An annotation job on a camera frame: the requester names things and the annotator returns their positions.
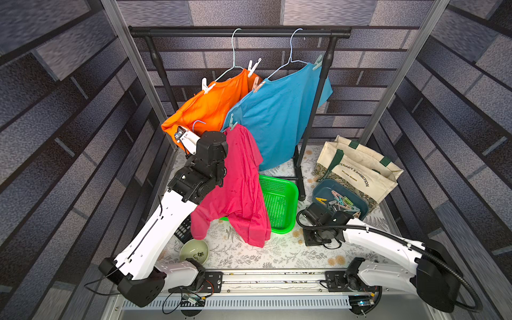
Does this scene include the pink garment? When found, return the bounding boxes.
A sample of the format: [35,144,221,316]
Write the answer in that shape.
[191,125,271,247]

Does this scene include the blue t-shirt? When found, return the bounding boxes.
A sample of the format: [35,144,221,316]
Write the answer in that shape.
[222,63,321,171]

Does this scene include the pale green clothespin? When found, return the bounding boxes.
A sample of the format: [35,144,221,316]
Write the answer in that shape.
[229,113,238,130]

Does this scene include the beige clothespin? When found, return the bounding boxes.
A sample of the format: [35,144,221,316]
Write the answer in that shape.
[252,77,265,93]

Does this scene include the white clothespin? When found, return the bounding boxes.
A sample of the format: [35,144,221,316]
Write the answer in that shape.
[201,77,217,95]
[313,55,323,71]
[247,58,262,78]

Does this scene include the orange garment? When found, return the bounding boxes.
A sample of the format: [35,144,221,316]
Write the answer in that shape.
[161,69,259,149]

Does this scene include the lilac wire hanger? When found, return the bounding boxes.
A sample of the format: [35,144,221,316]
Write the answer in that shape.
[192,120,207,135]

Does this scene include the light blue wire hanger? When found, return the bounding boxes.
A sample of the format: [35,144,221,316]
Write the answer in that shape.
[253,28,308,92]

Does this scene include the white plastic hanger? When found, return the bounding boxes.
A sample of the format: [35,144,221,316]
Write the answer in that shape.
[211,28,244,86]

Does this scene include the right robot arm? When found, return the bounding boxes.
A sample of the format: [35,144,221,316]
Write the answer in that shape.
[296,203,461,313]

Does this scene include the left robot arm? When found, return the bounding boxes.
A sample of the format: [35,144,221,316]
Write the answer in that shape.
[99,128,228,307]

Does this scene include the teal clothespin tray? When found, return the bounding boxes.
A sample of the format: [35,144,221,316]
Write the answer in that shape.
[313,179,369,220]

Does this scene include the green plastic laundry basket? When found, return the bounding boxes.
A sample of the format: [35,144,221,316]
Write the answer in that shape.
[222,175,299,241]

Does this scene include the green ceramic bowl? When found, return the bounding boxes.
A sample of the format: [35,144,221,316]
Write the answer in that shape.
[179,239,209,265]

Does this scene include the black calculator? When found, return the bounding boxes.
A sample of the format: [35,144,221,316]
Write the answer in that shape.
[174,216,193,244]

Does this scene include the black clothes rack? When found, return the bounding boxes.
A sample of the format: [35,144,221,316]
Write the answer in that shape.
[128,26,352,201]

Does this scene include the cream tote bag green handles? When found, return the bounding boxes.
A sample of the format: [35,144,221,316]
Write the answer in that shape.
[314,136,403,211]

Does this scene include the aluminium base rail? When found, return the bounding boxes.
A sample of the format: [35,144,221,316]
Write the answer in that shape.
[111,269,441,309]

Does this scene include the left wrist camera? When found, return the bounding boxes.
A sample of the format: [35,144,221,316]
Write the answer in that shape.
[174,126,200,155]

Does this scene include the black corrugated cable conduit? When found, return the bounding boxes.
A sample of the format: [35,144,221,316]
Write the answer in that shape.
[295,207,483,313]

